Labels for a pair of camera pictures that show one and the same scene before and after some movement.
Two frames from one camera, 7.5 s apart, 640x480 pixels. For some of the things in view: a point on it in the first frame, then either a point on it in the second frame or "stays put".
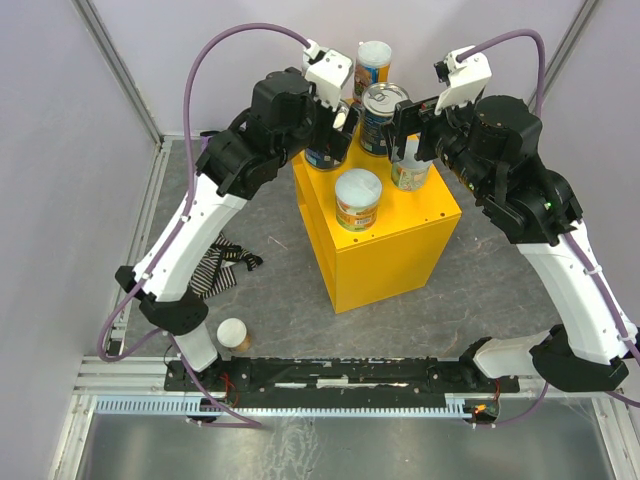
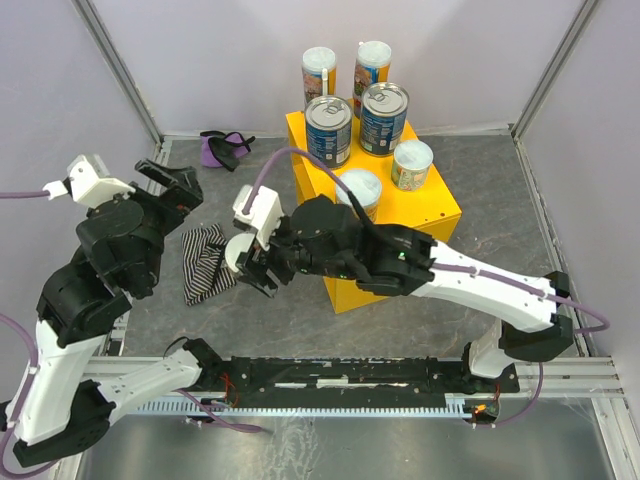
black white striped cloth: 214,273 stays put
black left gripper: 326,126 -> 176,195
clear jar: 408,172 stays put
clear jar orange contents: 232,333 -> 237,244
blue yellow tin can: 379,101 stays put
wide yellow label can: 357,196 stays put
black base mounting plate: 338,382 stays put
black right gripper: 409,120 -> 261,267
